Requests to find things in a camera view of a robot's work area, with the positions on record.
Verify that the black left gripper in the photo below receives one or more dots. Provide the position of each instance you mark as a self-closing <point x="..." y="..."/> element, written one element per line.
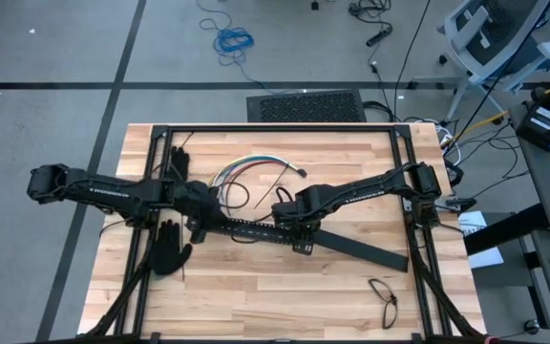
<point x="203" y="205"/>

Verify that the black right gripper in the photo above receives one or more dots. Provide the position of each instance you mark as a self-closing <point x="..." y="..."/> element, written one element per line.
<point x="299" y="210"/>

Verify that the black work glove grey cuff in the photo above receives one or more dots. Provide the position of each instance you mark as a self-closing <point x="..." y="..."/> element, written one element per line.
<point x="167" y="253"/>
<point x="179" y="162"/>

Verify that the black duct cover strip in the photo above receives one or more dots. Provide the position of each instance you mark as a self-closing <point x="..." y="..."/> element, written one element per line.
<point x="365" y="251"/>

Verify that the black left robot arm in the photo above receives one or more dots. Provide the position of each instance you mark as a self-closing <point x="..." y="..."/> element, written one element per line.
<point x="112" y="191"/>

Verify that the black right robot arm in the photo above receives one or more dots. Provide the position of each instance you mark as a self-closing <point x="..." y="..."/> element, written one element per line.
<point x="365" y="188"/>

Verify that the black eyeglasses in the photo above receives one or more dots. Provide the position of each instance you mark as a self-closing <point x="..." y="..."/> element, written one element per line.
<point x="392" y="300"/>

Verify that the black perforated floor mat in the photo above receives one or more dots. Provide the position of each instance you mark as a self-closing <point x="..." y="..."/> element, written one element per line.
<point x="303" y="106"/>

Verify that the white paper sheet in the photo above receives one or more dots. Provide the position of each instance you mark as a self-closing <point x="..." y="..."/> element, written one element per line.
<point x="487" y="258"/>

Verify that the black stand beam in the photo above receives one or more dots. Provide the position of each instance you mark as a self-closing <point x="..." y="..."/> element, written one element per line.
<point x="504" y="229"/>

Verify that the black caster wheel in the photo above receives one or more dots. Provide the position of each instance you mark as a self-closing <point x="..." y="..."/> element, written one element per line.
<point x="532" y="327"/>

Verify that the black box device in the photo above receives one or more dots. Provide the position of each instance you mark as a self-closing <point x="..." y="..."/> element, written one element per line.
<point x="540" y="126"/>

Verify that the grey mesh office chair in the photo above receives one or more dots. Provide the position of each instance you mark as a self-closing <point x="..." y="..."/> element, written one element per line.
<point x="490" y="33"/>

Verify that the black aluminium table frame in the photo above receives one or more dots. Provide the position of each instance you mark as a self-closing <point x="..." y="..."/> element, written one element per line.
<point x="280" y="128"/>

